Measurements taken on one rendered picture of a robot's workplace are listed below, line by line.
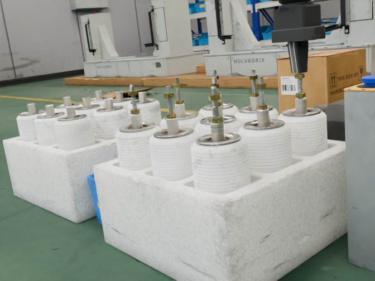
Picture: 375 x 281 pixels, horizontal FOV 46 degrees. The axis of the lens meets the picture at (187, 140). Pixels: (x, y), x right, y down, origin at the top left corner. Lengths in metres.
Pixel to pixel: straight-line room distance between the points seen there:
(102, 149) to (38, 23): 6.38
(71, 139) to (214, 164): 0.53
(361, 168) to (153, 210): 0.36
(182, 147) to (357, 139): 0.29
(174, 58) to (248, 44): 0.87
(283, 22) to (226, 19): 2.79
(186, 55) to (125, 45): 3.99
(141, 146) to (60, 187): 0.35
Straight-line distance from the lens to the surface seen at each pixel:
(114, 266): 0.91
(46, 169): 1.21
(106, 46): 5.28
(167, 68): 4.14
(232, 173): 0.70
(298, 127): 0.86
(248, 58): 3.40
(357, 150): 0.77
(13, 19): 7.33
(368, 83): 0.76
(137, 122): 0.90
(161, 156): 0.79
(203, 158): 0.70
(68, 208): 1.16
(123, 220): 0.91
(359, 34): 2.96
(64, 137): 1.15
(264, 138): 0.77
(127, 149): 0.88
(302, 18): 0.85
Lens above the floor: 0.42
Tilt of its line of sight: 13 degrees down
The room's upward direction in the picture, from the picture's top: 6 degrees counter-clockwise
